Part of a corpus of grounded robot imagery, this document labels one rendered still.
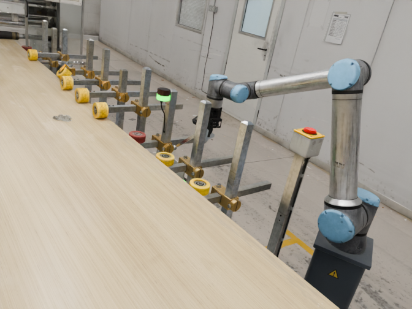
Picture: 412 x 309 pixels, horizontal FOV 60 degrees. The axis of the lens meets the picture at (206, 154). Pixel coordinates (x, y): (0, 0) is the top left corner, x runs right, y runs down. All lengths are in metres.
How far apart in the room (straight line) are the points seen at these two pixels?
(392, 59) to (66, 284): 3.52
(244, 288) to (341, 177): 0.75
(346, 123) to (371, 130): 2.50
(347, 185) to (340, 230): 0.19
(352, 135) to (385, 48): 2.52
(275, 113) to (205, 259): 3.91
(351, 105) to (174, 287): 0.96
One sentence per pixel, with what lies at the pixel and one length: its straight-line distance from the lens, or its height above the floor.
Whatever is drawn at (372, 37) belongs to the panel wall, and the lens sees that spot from 4.06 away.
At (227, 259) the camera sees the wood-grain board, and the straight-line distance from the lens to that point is 1.03.
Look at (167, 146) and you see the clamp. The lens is 1.74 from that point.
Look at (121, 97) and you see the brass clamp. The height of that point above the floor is 0.95.
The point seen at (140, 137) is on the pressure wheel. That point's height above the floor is 0.91.
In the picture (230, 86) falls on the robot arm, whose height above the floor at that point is 1.17.
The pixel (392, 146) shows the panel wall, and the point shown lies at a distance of 3.91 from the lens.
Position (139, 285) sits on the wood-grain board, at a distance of 0.91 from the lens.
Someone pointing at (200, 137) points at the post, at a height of 1.00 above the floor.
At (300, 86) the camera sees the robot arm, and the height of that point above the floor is 1.25.
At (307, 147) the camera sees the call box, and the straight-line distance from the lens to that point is 1.12.
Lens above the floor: 1.54
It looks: 23 degrees down
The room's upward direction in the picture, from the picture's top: 11 degrees clockwise
